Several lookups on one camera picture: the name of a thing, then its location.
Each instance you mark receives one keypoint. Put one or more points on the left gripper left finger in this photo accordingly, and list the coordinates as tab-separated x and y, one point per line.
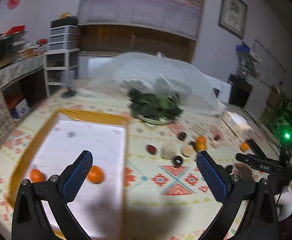
29	218

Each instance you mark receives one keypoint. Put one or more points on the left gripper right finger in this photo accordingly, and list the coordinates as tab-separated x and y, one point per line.
260	218

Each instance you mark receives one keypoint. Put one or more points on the dark plum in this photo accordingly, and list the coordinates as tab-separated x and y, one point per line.
229	169
192	143
182	136
177	161

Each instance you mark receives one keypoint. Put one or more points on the small beige cake chunk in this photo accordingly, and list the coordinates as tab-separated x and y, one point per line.
215	144

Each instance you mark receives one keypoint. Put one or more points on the beige round cake chunk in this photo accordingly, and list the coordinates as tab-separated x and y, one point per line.
188	151

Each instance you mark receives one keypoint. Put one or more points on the white gloved right hand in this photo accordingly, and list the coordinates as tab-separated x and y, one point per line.
283	202

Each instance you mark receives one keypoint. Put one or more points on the small orange mandarin far right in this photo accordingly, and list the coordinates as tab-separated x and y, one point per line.
244	146

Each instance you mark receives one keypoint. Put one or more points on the tissue paper pack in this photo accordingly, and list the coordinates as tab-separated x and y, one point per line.
238	125

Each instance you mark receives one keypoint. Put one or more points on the red date right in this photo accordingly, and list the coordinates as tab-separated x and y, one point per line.
217	137

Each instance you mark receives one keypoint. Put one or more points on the red date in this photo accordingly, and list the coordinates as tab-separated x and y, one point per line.
217	137
151	149

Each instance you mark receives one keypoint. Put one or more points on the yellow taped foam box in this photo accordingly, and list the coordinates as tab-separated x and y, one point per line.
97	207

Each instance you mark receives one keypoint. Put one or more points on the red date left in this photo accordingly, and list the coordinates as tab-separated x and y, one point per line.
151	149

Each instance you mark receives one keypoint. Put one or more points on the plate of green spinach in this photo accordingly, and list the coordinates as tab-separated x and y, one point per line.
149	107

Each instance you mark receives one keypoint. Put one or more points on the white mesh food cover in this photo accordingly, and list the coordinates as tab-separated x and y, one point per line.
158	75

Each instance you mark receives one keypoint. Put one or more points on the framed calligraphy picture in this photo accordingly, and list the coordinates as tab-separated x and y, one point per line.
233	17

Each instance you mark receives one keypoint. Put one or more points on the side counter with cloth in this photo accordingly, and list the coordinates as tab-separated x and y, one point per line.
23	85

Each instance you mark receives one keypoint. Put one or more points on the white plastic drawer tower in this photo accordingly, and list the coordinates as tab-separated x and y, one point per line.
62	53

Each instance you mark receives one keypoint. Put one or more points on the large wall painting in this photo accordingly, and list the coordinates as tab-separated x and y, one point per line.
179	17

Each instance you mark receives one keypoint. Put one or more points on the red paper wall decoration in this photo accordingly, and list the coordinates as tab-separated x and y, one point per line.
12	4

